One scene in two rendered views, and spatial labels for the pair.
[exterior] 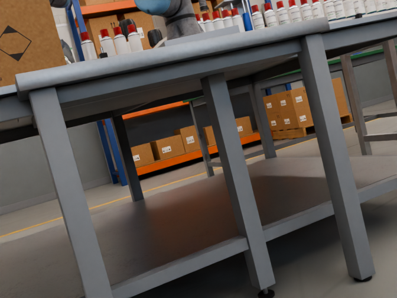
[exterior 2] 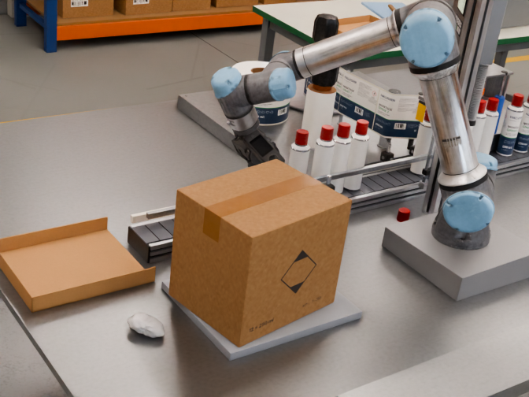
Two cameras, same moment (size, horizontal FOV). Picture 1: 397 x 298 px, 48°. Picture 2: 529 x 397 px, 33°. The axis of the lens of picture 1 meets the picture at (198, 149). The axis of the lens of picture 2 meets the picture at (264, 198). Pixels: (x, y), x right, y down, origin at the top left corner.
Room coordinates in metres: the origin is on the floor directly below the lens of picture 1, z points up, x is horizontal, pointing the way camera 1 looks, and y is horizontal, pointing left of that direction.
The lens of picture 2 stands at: (-0.19, 0.97, 2.00)
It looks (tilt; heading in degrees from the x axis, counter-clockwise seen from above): 27 degrees down; 345
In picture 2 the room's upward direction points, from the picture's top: 7 degrees clockwise
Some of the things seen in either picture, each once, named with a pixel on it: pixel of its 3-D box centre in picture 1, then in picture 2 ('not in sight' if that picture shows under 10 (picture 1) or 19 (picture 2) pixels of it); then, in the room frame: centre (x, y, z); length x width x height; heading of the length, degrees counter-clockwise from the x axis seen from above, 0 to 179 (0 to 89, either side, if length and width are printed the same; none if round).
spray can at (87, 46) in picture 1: (90, 57); (297, 166); (1.89, 0.34, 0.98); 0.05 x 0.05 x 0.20
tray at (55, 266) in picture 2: not in sight; (72, 261); (1.64, 0.93, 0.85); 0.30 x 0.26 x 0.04; 113
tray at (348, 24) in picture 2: not in sight; (361, 28); (3.69, -0.42, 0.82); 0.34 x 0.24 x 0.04; 118
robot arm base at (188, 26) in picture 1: (184, 32); (463, 218); (1.67, -0.05, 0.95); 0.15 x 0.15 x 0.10
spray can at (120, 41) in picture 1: (122, 51); (338, 158); (1.94, 0.21, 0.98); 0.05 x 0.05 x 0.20
